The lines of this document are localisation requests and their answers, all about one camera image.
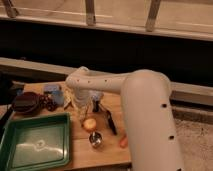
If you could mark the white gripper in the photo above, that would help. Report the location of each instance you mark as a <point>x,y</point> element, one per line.
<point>81,97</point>

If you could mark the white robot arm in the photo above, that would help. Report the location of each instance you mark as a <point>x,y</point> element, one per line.
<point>149,122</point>

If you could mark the small metal cup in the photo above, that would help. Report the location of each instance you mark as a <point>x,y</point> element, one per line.
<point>95,139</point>

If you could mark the yellow banana piece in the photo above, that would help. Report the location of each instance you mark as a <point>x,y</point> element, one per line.
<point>67,98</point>

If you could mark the blue crumpled cloth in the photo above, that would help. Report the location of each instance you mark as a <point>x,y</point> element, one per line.
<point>96,95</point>

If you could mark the small dark block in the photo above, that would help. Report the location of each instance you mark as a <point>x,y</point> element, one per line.
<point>96,106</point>

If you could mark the blue sponge block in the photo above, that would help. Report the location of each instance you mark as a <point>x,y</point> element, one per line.
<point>56,93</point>

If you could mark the yellow red apple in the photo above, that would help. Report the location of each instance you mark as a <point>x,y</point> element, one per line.
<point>89,124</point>

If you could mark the bunch of dark grapes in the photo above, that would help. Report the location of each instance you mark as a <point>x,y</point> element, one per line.
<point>46,102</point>

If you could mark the wooden cutting board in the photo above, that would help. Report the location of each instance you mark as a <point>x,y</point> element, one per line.
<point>109,153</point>

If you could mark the dark brown bowl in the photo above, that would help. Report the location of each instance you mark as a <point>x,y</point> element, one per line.
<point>26,102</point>

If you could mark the orange carrot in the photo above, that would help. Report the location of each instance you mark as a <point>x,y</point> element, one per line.
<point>123,143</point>

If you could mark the green plastic tray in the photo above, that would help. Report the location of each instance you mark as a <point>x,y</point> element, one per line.
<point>36,144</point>

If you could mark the black handled knife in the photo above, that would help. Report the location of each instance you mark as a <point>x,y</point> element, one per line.
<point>110,119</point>

